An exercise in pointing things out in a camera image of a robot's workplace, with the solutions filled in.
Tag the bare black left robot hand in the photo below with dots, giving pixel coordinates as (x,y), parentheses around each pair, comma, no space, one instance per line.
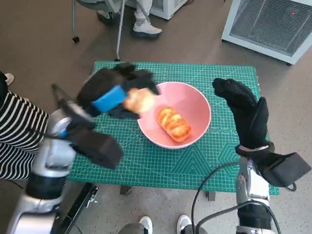
(107,97)

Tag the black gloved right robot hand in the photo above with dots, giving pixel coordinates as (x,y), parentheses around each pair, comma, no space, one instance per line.
(251,117)

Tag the round toy bread bun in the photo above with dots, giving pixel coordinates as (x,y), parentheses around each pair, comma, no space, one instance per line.
(140,100)

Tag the pink bowl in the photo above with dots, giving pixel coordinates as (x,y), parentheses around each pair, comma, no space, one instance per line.
(195,109)

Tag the long twisted toy bread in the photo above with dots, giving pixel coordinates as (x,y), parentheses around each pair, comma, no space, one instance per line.
(173,122)

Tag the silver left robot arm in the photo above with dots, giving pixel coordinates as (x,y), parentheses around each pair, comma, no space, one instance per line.
(53,156)

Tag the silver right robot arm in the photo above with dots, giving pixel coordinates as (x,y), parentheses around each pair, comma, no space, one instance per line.
(253,185)

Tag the grey chair with metal legs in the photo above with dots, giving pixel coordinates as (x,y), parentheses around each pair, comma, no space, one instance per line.
(119,36)

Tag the person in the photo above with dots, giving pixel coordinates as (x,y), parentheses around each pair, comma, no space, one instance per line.
(146,29)
(19,126)

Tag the green cutting mat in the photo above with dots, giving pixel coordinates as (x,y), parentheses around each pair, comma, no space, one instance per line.
(158,168)

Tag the black table leg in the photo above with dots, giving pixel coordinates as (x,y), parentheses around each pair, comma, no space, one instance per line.
(212,196)
(125,190)

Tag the white appliance with mesh grille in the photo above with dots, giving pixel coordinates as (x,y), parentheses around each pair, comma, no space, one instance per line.
(268,24)

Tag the white cabinet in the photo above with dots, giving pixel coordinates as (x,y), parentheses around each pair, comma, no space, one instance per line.
(170,9)

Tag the black metal stand bar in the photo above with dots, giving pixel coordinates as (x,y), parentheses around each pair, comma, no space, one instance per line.
(80,207)

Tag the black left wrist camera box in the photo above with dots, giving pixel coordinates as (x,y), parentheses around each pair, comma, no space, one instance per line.
(97,148)

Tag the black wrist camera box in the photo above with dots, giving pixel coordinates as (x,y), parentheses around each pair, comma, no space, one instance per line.
(282,170)
(97,148)

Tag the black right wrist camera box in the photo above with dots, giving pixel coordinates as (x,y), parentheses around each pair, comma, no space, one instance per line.
(282,170)

